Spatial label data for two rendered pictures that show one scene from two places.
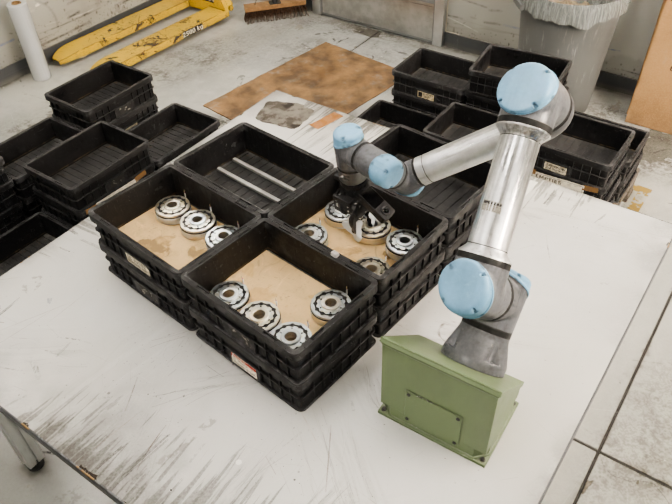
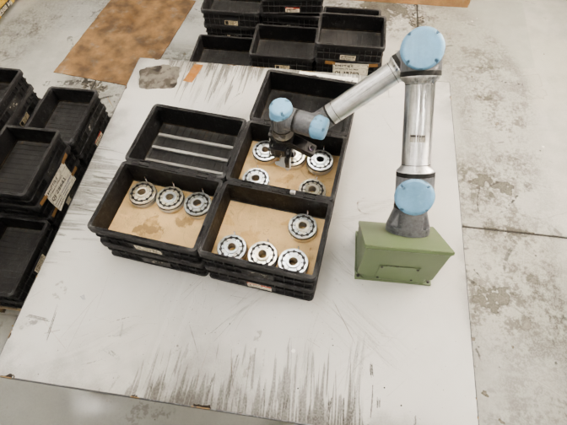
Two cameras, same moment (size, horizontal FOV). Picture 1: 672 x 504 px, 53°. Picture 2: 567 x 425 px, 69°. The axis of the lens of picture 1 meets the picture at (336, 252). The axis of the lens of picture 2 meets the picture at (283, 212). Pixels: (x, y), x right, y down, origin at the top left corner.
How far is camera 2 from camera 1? 0.68 m
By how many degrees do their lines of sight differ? 24
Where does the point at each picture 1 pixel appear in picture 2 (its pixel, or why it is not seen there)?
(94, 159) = (17, 158)
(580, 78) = not seen: outside the picture
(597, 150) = (364, 35)
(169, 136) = (59, 115)
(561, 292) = not seen: hidden behind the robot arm
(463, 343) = (406, 224)
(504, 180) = (423, 118)
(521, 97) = (424, 56)
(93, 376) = (158, 339)
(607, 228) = not seen: hidden behind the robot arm
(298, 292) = (272, 223)
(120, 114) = (12, 111)
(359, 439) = (353, 301)
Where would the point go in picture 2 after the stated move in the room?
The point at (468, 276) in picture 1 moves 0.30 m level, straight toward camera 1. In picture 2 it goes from (418, 190) to (463, 284)
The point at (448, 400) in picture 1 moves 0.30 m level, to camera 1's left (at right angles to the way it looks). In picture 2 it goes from (412, 263) to (335, 305)
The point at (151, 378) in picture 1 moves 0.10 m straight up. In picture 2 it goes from (199, 321) to (193, 313)
